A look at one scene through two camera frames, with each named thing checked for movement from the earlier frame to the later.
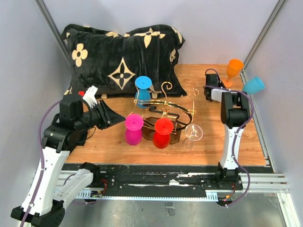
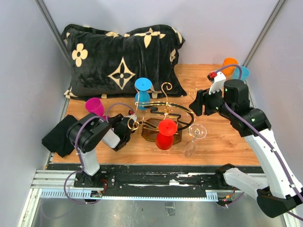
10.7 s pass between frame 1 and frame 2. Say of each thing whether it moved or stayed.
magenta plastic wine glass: moved
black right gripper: moved
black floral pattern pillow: stayed
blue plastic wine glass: stayed
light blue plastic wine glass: moved
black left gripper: moved
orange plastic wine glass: moved
